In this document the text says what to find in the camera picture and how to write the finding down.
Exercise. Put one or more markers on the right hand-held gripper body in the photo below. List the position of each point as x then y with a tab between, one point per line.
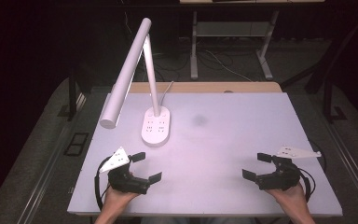
281	179

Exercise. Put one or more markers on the aluminium floor rail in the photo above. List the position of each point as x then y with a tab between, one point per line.
354	168
43	180

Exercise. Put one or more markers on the person's right hand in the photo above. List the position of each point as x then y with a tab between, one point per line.
292	199

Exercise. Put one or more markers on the white metal desk frame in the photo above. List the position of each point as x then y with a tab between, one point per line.
194	56

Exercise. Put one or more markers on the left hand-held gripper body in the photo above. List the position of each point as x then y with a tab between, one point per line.
127	182

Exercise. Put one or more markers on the person's left hand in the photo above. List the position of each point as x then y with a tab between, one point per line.
116	199

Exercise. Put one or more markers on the black metal stand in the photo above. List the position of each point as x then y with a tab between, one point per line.
328	96
72	93

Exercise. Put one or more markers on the black floor frame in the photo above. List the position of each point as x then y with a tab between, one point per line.
74	151

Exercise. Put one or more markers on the white desk lamp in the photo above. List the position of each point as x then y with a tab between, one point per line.
126	74

